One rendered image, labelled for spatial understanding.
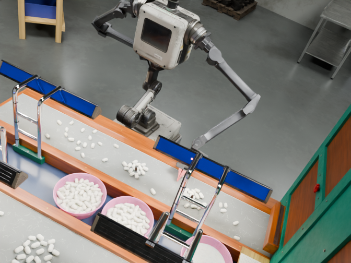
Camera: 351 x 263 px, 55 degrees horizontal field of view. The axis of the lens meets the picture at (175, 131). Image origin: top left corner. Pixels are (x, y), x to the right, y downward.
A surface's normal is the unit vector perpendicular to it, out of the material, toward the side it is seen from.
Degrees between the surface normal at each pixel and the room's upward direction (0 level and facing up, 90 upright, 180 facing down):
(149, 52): 90
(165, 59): 90
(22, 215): 0
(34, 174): 0
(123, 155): 0
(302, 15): 90
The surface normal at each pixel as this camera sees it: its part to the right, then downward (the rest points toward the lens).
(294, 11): -0.50, 0.46
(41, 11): 0.27, 0.67
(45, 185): 0.25, -0.74
